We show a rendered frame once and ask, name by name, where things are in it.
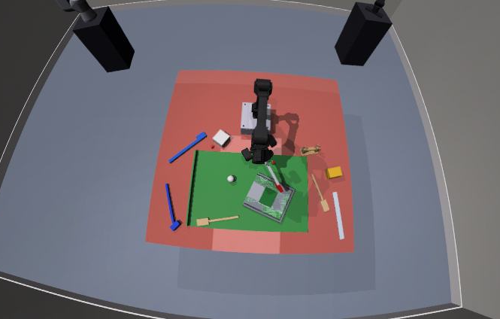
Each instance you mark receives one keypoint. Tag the green putting mat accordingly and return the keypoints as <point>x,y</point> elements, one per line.
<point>214,197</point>

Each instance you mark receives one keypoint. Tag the yellow block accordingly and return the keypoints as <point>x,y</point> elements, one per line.
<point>334,172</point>

